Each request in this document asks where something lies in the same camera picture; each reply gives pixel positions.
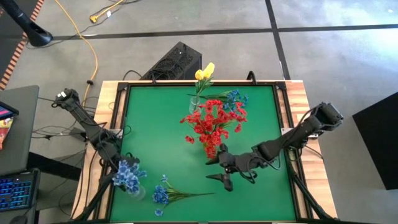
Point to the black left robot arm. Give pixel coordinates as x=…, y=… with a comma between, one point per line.
x=82, y=116

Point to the silver metal bracket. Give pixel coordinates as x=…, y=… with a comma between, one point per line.
x=284, y=132

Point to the large black box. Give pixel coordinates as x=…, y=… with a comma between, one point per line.
x=379, y=140

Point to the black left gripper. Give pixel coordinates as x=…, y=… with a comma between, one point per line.
x=132, y=159

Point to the backlit computer keyboard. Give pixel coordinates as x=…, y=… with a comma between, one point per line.
x=15, y=191

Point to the black aluminium table frame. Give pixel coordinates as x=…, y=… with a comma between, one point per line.
x=174, y=83

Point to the grey desk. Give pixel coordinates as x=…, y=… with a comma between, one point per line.
x=21, y=140

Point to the clear ribbed glass bottle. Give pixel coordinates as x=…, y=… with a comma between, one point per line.
x=140, y=194

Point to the black stand pole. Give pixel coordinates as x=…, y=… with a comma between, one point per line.
x=34, y=32

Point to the blue artificial flower bunch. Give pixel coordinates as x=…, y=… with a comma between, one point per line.
x=237, y=98
x=127, y=177
x=160, y=196

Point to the tablet with pink screen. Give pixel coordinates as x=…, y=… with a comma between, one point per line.
x=6, y=110

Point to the black computer mouse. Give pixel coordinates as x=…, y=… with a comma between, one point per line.
x=18, y=220

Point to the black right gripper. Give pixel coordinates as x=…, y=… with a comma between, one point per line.
x=237, y=161

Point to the green table mat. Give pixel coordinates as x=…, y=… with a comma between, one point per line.
x=161, y=130

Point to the colourful snack bag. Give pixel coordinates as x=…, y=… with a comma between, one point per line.
x=4, y=130

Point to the black mat with orange stripes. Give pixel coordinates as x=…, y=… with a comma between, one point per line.
x=6, y=46

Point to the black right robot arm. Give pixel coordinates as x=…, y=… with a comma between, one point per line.
x=311, y=124

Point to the clear textured glass vase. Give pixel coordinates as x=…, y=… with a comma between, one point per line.
x=192, y=109

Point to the black computer tower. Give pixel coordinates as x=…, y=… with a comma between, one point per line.
x=177, y=62

